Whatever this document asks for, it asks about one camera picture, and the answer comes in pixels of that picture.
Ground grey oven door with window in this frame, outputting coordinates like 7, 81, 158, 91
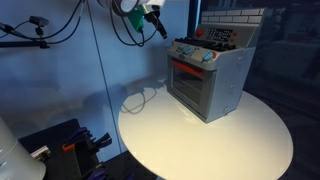
167, 56, 218, 118

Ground purple handled tool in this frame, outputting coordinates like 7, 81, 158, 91
82, 166, 112, 180

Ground black camera cable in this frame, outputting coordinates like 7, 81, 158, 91
0, 0, 86, 46

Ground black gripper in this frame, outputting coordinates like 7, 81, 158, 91
145, 9, 169, 39

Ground black handled pliers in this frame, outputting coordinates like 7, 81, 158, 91
90, 132, 113, 152

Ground small silver metal block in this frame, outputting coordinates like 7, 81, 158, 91
31, 145, 52, 162

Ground black tool holder box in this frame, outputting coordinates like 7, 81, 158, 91
18, 118, 101, 180

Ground small black mounted camera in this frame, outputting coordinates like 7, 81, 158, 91
29, 15, 50, 28

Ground grey toy stove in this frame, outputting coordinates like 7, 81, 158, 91
165, 7, 268, 124

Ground blue handled pliers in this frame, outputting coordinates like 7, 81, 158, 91
63, 126, 93, 148

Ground red oven door handle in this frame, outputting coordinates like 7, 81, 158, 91
170, 59, 206, 77

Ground orange tool handle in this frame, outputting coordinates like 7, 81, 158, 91
61, 143, 76, 152

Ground white cylindrical housing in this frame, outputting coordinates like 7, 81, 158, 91
0, 116, 47, 180

